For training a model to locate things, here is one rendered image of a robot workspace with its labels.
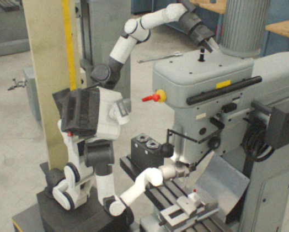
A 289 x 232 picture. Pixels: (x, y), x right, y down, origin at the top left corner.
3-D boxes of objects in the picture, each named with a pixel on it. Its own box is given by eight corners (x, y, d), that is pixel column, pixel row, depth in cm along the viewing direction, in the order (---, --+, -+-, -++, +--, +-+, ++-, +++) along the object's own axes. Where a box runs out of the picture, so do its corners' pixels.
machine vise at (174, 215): (172, 236, 198) (174, 222, 192) (157, 218, 208) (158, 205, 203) (219, 211, 214) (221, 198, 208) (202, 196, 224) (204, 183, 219)
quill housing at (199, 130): (189, 172, 186) (195, 121, 169) (166, 151, 201) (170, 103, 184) (216, 160, 195) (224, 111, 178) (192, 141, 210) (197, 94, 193)
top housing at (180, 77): (178, 113, 156) (182, 81, 148) (146, 89, 175) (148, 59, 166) (252, 88, 178) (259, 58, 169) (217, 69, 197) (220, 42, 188)
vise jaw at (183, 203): (188, 217, 200) (189, 212, 198) (175, 203, 209) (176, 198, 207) (197, 213, 203) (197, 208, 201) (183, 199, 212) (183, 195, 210)
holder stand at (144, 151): (151, 175, 241) (153, 152, 230) (130, 159, 254) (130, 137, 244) (164, 167, 248) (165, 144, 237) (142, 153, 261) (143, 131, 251)
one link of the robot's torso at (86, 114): (48, 145, 193) (77, 141, 164) (54, 85, 199) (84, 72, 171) (96, 150, 209) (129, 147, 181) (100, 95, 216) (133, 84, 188)
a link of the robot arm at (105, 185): (103, 220, 180) (98, 179, 175) (97, 209, 192) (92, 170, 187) (124, 214, 184) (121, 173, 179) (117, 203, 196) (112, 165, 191)
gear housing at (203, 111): (192, 125, 166) (194, 107, 161) (162, 103, 184) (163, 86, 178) (242, 106, 182) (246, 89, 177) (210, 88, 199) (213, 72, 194)
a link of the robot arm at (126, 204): (145, 196, 189) (117, 221, 185) (138, 189, 198) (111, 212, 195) (134, 183, 185) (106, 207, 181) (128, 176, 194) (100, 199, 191)
